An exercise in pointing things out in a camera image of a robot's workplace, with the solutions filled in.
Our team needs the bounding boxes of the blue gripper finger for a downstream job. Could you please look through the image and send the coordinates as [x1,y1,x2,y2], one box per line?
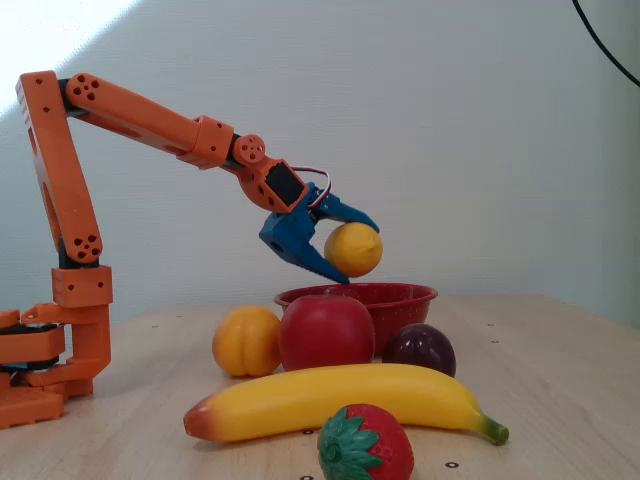
[297,242,351,287]
[310,194,381,235]

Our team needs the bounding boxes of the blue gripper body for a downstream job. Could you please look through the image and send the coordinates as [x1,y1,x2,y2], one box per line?
[258,182,322,266]

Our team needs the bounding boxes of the yellow plastic lemon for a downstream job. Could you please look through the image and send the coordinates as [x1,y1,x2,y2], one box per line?
[323,222,385,279]

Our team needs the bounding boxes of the orange robot base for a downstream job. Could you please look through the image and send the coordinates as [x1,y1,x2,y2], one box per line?
[0,309,66,431]

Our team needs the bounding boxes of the red speckled bowl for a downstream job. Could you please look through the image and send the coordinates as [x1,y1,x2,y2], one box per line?
[273,282,440,357]

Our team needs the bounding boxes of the red plastic apple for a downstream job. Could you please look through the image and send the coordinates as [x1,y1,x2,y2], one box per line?
[278,294,376,373]

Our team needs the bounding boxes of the orange plastic peach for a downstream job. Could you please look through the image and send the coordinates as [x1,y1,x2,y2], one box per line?
[211,305,283,378]

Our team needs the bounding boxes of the dark purple plastic plum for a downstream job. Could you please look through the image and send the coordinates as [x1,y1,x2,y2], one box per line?
[381,322,457,379]

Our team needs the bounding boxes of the yellow plastic banana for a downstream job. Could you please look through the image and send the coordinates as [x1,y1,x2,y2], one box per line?
[183,363,510,446]

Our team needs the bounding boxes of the red plastic strawberry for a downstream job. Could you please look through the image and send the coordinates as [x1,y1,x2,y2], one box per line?
[317,403,416,480]

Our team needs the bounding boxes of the red white servo wire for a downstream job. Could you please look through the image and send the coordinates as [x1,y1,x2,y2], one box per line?
[292,166,334,209]

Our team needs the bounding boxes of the thin black cable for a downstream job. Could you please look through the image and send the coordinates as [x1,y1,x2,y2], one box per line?
[572,0,640,89]

